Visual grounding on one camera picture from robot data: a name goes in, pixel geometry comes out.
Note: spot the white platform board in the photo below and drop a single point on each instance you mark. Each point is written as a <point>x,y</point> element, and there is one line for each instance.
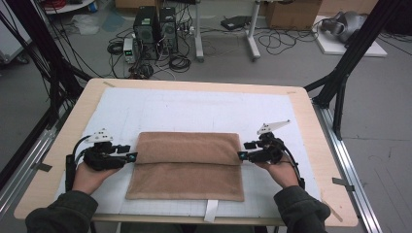
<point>356,50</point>

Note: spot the cardboard box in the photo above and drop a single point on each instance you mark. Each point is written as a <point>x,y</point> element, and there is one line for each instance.
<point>291,16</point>
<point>136,3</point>

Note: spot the white power supply unit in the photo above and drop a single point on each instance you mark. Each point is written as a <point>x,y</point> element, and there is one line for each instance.
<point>129,50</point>

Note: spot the white foam mat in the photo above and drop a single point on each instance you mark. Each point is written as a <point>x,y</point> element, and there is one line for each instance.
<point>194,110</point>

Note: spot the aluminium rail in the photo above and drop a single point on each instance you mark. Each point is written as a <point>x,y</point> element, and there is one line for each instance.
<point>350,171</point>
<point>32,155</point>

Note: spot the person's left hand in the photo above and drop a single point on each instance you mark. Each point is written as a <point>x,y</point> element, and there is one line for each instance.
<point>85,181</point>

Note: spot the white cabinet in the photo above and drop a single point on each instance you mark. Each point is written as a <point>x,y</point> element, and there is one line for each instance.
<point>9,39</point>

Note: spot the grey plastic shell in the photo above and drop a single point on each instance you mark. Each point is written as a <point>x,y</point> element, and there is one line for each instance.
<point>348,21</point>

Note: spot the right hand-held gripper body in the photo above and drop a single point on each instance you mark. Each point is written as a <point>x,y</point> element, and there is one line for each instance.
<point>268,152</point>

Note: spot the long brown tape strip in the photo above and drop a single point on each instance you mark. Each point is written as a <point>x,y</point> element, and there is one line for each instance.
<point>333,212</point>

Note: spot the white metal stand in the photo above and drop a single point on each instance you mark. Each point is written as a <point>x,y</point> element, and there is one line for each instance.
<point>198,32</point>

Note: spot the white round table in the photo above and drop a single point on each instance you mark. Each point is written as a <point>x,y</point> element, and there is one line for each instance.
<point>71,8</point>

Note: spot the black computer tower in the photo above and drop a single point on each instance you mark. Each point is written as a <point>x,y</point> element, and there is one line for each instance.
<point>145,32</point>
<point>168,30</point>

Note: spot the flat black device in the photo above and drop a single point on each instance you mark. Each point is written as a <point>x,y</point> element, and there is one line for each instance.
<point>235,22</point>

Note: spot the clear plastic bag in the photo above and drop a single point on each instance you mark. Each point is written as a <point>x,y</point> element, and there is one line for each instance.
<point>85,24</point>

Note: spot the person's right hand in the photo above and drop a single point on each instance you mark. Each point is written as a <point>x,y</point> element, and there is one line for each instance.
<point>285,174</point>

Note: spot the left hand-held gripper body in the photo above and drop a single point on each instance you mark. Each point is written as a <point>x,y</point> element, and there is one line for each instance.
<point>103,158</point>

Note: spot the black metal frame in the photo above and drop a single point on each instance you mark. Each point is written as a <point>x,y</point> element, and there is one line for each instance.
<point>356,45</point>
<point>35,32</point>

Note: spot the brown terry towel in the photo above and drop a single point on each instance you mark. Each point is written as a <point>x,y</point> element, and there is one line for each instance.
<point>188,181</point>

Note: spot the grey tape piece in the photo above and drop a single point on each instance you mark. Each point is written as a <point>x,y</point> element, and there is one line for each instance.
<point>43,167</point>
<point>341,183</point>

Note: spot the teal sheet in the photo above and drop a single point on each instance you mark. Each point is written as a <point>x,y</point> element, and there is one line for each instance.
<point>114,22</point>

